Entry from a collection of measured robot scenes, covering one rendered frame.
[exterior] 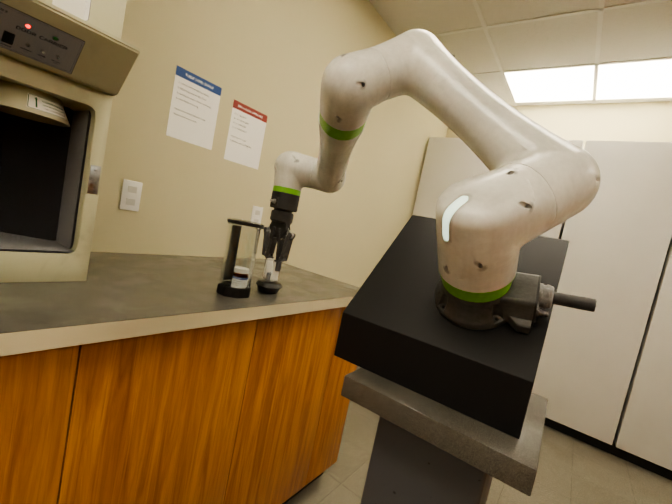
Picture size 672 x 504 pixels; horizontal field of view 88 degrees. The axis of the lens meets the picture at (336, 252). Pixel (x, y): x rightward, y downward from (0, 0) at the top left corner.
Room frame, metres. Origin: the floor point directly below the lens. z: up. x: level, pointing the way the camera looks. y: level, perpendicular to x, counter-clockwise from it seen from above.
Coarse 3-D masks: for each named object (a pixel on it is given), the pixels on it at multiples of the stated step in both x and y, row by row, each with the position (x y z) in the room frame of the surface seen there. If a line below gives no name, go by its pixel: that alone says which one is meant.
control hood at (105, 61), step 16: (0, 0) 0.63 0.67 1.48; (16, 0) 0.64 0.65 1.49; (32, 0) 0.65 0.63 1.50; (32, 16) 0.67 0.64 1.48; (48, 16) 0.68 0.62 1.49; (64, 16) 0.69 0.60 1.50; (80, 32) 0.72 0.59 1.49; (96, 32) 0.74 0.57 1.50; (0, 48) 0.68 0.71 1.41; (96, 48) 0.76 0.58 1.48; (112, 48) 0.77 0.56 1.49; (128, 48) 0.79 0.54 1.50; (32, 64) 0.74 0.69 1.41; (80, 64) 0.77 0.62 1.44; (96, 64) 0.78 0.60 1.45; (112, 64) 0.80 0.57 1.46; (128, 64) 0.81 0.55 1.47; (80, 80) 0.79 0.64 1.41; (96, 80) 0.81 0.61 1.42; (112, 80) 0.82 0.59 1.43
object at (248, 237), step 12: (240, 228) 1.00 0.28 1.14; (252, 228) 1.01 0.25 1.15; (228, 240) 1.01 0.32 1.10; (240, 240) 1.00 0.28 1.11; (252, 240) 1.01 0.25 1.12; (228, 252) 1.00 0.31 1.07; (240, 252) 1.00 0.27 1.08; (252, 252) 1.02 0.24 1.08; (228, 264) 1.00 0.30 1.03; (240, 264) 1.00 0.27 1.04; (252, 264) 1.03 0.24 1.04; (228, 276) 1.00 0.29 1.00; (240, 276) 1.00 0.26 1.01
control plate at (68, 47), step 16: (0, 16) 0.65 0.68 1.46; (16, 16) 0.66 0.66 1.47; (0, 32) 0.67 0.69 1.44; (16, 32) 0.68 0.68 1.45; (32, 32) 0.69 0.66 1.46; (48, 32) 0.70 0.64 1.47; (64, 32) 0.71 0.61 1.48; (16, 48) 0.70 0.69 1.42; (32, 48) 0.71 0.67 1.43; (48, 48) 0.72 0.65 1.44; (64, 48) 0.73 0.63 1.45; (80, 48) 0.74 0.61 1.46; (48, 64) 0.74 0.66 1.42; (64, 64) 0.75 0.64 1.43
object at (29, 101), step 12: (0, 84) 0.75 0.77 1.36; (12, 84) 0.75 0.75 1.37; (0, 96) 0.74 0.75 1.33; (12, 96) 0.75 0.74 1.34; (24, 96) 0.76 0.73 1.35; (36, 96) 0.78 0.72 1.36; (48, 96) 0.80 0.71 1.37; (0, 108) 0.84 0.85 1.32; (12, 108) 0.86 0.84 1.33; (24, 108) 0.75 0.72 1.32; (36, 108) 0.77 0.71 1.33; (48, 108) 0.79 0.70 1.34; (60, 108) 0.83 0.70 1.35; (36, 120) 0.89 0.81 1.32; (48, 120) 0.89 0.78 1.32; (60, 120) 0.82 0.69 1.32
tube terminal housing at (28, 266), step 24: (48, 0) 0.76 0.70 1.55; (96, 0) 0.82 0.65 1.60; (120, 0) 0.86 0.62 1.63; (96, 24) 0.83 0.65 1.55; (120, 24) 0.87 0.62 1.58; (0, 72) 0.71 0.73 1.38; (24, 72) 0.74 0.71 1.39; (48, 72) 0.77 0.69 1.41; (72, 96) 0.81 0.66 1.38; (96, 96) 0.84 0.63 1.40; (96, 120) 0.85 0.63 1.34; (96, 144) 0.86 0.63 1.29; (0, 264) 0.74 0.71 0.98; (24, 264) 0.77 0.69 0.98; (48, 264) 0.80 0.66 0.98; (72, 264) 0.84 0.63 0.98
